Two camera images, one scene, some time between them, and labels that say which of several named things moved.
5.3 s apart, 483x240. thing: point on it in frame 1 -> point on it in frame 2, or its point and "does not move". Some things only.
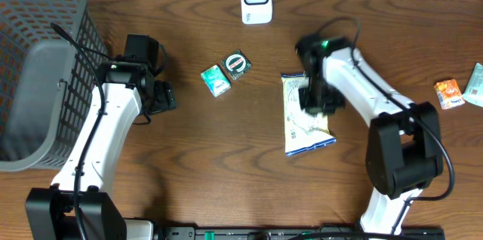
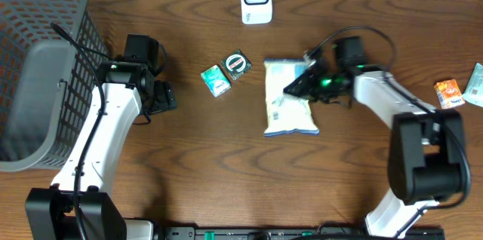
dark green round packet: (236, 64) does not move
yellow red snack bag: (305, 130) -> (286, 112)
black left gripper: (163, 96) does not move
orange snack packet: (449, 93) does not move
